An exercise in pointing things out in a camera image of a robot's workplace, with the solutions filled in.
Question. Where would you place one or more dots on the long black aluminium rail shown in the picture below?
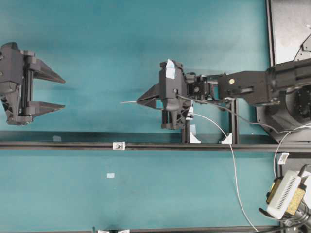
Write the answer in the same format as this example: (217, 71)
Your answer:
(27, 145)

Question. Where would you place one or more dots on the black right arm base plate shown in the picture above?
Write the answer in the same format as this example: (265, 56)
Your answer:
(293, 113)

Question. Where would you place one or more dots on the white corner bracket lower right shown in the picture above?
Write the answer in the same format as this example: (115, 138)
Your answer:
(228, 139)

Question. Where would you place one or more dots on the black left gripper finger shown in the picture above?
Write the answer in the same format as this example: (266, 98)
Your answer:
(39, 69)
(37, 108)

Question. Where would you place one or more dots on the white wire clamp block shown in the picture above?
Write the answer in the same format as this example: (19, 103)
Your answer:
(189, 112)

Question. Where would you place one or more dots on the white corner bracket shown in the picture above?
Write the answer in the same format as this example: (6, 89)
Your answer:
(193, 139)
(228, 139)

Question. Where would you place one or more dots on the silver t-nut plate with hole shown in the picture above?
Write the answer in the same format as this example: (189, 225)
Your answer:
(118, 146)

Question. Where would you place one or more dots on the white corner bracket lower left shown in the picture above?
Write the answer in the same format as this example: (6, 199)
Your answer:
(193, 139)

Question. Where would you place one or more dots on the grey side table panel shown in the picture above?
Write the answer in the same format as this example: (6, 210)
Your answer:
(289, 30)

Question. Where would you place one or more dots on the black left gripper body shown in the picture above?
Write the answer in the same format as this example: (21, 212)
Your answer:
(11, 81)

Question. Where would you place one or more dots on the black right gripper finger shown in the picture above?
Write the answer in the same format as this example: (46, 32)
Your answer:
(153, 92)
(151, 103)

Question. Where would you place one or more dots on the bottom edge black rail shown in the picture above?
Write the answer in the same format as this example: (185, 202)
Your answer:
(238, 229)

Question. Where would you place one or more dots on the white vented power adapter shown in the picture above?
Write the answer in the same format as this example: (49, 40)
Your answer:
(289, 197)

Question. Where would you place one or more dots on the black square extrusion frame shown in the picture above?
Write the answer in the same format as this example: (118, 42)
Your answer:
(233, 115)

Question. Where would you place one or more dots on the white barcode label tag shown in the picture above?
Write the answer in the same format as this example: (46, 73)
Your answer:
(283, 158)

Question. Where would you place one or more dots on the pale tape piece on table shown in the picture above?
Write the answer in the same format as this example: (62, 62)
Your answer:
(110, 175)

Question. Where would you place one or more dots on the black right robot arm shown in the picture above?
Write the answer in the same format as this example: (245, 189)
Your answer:
(257, 88)

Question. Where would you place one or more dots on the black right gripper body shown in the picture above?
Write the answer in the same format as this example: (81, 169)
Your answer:
(172, 85)

